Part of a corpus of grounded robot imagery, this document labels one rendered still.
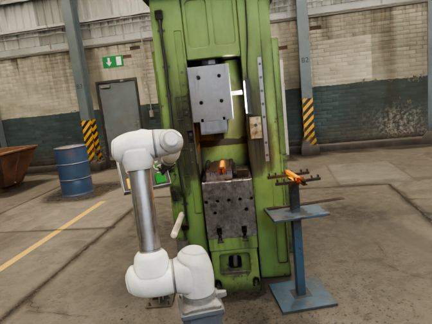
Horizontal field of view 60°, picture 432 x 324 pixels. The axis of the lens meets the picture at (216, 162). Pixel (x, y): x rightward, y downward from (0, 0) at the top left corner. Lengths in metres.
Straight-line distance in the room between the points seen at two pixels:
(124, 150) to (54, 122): 8.67
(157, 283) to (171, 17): 1.96
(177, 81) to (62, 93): 7.38
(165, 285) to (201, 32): 1.89
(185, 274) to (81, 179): 5.60
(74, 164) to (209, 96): 4.70
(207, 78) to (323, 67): 6.15
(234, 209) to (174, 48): 1.30
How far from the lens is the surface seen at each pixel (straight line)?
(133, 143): 1.68
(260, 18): 2.96
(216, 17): 2.95
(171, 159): 2.25
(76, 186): 7.20
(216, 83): 2.76
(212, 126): 2.77
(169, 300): 3.13
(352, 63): 8.82
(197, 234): 3.13
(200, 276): 1.74
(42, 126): 10.52
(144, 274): 1.74
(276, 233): 3.14
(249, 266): 3.07
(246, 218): 2.86
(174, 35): 2.96
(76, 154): 7.12
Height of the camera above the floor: 1.56
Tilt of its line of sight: 10 degrees down
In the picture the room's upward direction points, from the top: 6 degrees counter-clockwise
